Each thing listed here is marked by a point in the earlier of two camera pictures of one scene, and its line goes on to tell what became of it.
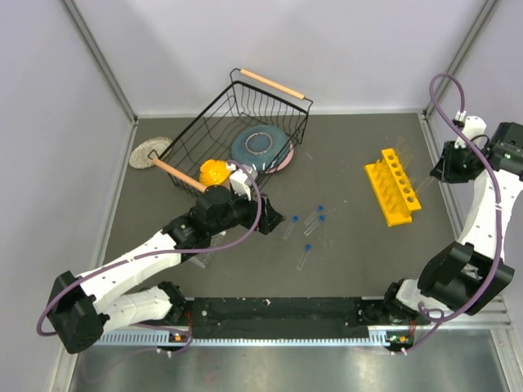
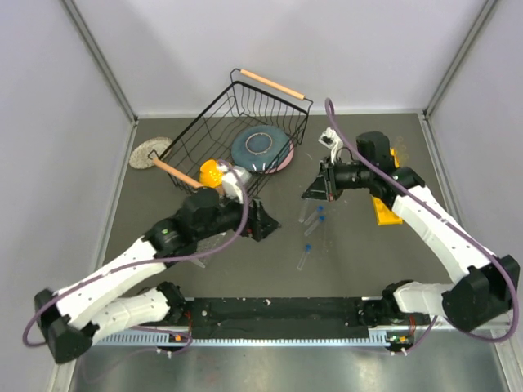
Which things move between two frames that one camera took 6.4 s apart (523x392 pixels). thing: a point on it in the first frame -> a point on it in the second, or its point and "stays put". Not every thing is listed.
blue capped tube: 295,220 -> 301,220
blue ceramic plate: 262,148 stays put
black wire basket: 239,139 stays put
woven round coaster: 145,153 stays put
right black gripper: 445,164 -> 324,186
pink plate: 287,162 stays put
